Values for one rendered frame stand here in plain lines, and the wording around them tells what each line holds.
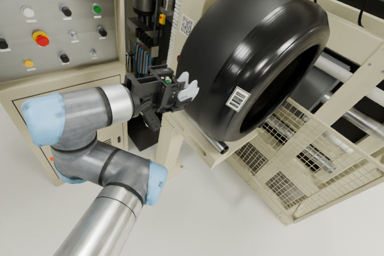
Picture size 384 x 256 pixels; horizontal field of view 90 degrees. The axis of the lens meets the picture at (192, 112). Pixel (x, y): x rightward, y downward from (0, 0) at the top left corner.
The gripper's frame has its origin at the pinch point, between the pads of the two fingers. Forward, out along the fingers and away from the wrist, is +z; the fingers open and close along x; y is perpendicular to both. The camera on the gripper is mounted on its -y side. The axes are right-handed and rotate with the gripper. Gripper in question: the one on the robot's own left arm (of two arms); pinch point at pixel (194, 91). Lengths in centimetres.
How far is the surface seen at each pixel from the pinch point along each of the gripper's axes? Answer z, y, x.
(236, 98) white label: 6.2, 3.1, -9.4
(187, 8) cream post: 22.6, 9.7, 34.1
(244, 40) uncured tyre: 9.5, 15.3, -1.9
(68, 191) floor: -25, -125, 52
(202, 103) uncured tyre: 4.9, -5.3, -1.1
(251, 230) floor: 68, -114, -49
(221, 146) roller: 20.3, -27.4, -8.6
